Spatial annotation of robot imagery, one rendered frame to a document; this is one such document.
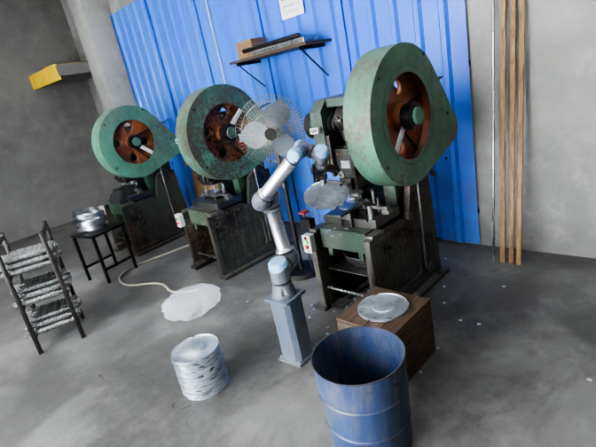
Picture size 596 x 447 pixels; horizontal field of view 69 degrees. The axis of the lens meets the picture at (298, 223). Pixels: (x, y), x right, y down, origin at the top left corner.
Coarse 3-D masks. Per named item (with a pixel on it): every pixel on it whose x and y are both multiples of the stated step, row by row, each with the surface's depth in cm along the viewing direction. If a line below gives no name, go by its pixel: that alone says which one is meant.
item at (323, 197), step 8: (312, 184) 265; (328, 184) 266; (336, 184) 266; (344, 184) 267; (312, 192) 270; (320, 192) 272; (328, 192) 273; (336, 192) 273; (344, 192) 274; (304, 200) 276; (312, 200) 277; (320, 200) 278; (328, 200) 279; (336, 200) 280; (344, 200) 281; (320, 208) 284; (328, 208) 286
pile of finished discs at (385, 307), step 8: (368, 296) 259; (376, 296) 260; (384, 296) 257; (392, 296) 255; (400, 296) 254; (360, 304) 254; (368, 304) 252; (376, 304) 249; (384, 304) 248; (392, 304) 246; (400, 304) 245; (408, 304) 244; (360, 312) 246; (368, 312) 244; (376, 312) 242; (384, 312) 241; (392, 312) 239; (400, 312) 238; (376, 320) 235; (384, 320) 235; (392, 320) 234
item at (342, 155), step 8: (344, 144) 294; (336, 152) 291; (344, 152) 287; (336, 160) 294; (344, 160) 289; (344, 168) 291; (344, 176) 294; (352, 176) 290; (360, 176) 291; (352, 184) 289; (360, 184) 292
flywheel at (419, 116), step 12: (408, 72) 262; (408, 84) 264; (420, 84) 270; (396, 96) 256; (408, 96) 265; (420, 96) 275; (396, 108) 253; (408, 108) 247; (420, 108) 250; (396, 120) 253; (408, 120) 248; (420, 120) 251; (396, 132) 259; (408, 132) 268; (420, 132) 279; (396, 144) 251; (408, 144) 270; (420, 144) 278; (408, 156) 271
